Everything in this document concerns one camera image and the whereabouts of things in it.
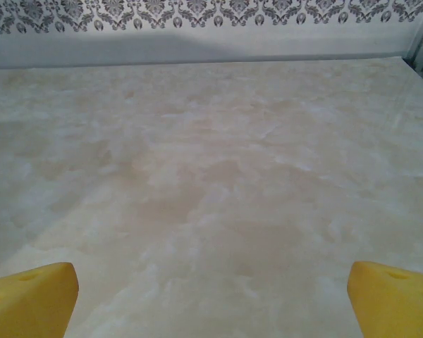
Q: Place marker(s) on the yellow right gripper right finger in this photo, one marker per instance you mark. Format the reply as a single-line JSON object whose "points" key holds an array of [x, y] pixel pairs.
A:
{"points": [[398, 306]]}

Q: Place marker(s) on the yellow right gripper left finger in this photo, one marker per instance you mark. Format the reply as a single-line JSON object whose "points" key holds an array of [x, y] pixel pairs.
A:
{"points": [[28, 303]]}

